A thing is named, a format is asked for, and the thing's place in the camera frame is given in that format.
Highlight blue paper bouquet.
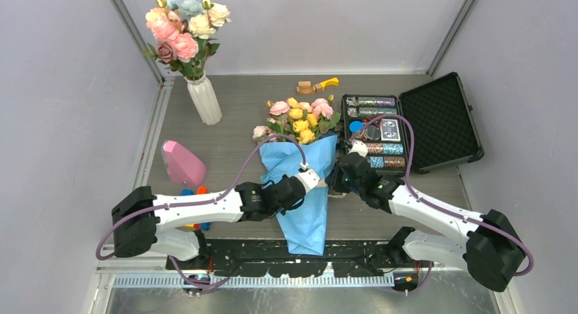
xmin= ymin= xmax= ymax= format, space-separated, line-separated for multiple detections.
xmin=252 ymin=95 xmax=341 ymax=255

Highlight cream satin ribbon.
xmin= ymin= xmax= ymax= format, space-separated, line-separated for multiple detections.
xmin=316 ymin=180 xmax=346 ymax=199

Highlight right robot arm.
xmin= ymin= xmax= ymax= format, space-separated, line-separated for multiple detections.
xmin=326 ymin=153 xmax=534 ymax=292

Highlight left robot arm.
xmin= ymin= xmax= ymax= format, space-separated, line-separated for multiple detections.
xmin=111 ymin=175 xmax=313 ymax=269

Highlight white ribbed vase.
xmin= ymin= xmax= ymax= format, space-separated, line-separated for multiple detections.
xmin=185 ymin=74 xmax=222 ymax=125

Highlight pink flowers in vase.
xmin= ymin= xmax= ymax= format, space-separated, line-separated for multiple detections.
xmin=142 ymin=0 xmax=231 ymax=81

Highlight blue round chip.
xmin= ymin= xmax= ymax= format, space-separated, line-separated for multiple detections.
xmin=349 ymin=121 xmax=364 ymax=134

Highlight playing card deck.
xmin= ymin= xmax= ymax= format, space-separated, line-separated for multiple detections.
xmin=380 ymin=119 xmax=401 ymax=142

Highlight blue studded toy brick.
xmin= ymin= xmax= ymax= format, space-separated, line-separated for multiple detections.
xmin=193 ymin=222 xmax=211 ymax=231

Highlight yellow wooden arch block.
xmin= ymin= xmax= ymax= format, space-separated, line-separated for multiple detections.
xmin=317 ymin=77 xmax=339 ymax=91

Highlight black poker chip case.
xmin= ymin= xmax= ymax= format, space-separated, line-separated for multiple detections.
xmin=341 ymin=72 xmax=485 ymax=176

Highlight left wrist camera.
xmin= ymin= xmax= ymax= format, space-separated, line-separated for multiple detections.
xmin=294 ymin=164 xmax=320 ymax=193

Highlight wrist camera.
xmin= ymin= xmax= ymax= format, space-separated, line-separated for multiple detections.
xmin=294 ymin=164 xmax=320 ymax=193
xmin=348 ymin=140 xmax=368 ymax=157

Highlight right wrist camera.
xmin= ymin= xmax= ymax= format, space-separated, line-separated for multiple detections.
xmin=348 ymin=140 xmax=368 ymax=157

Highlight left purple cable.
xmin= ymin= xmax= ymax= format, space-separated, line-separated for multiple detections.
xmin=95 ymin=134 xmax=310 ymax=295

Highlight purple cable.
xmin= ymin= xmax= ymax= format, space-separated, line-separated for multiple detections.
xmin=95 ymin=134 xmax=310 ymax=295
xmin=350 ymin=114 xmax=535 ymax=277

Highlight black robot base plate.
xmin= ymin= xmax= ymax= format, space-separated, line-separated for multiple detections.
xmin=176 ymin=239 xmax=429 ymax=278

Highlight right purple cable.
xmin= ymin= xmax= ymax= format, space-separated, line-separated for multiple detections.
xmin=350 ymin=114 xmax=535 ymax=277

